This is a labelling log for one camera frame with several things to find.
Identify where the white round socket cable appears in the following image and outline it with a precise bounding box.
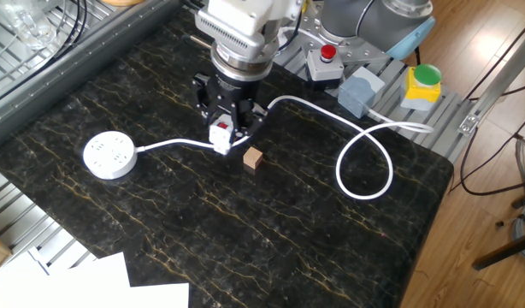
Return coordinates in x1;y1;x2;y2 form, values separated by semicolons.
136;94;435;201

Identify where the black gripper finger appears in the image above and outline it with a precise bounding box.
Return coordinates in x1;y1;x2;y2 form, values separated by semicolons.
233;100;268;142
192;72;210;125

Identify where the dark furniture leg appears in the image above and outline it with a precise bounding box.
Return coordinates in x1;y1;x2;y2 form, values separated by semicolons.
471;229;525;271

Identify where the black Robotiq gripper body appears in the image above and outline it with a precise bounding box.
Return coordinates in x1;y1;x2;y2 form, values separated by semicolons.
204;74;262;116

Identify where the white plug cable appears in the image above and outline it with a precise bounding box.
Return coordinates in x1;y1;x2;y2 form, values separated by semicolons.
280;26;330;47

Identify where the printed white paper sheet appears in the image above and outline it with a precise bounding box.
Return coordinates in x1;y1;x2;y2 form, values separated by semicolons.
127;281;190;308

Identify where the brass pin on flange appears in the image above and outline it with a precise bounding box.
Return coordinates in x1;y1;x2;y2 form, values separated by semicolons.
188;34;213;49

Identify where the grey box red button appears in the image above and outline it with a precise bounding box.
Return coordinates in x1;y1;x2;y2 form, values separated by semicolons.
304;44;345;91

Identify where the yellow box green button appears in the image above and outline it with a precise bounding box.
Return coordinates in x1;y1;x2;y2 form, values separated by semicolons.
399;63;443;112

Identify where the white bulb holder red switch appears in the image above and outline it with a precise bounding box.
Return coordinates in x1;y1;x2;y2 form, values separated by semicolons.
208;119;236;156

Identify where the blue-grey junction box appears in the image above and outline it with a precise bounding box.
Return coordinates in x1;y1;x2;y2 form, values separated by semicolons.
337;66;386;120

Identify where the black cable on rack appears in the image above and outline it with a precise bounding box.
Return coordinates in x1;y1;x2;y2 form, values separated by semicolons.
43;0;91;65

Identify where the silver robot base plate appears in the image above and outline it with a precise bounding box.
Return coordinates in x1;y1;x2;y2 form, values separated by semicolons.
287;8;392;65

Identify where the round white power socket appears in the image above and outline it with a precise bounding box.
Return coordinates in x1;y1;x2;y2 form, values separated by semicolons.
82;130;139;181

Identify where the black floor cable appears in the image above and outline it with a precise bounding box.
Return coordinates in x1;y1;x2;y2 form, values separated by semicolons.
448;109;525;198

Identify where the small wooden cube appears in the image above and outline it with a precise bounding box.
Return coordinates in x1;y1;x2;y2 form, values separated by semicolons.
242;146;264;171

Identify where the aluminium frame bar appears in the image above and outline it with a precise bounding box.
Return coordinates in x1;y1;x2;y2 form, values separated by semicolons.
457;25;525;137

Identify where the clear glass cup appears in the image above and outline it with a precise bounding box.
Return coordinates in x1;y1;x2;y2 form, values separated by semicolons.
0;0;58;50

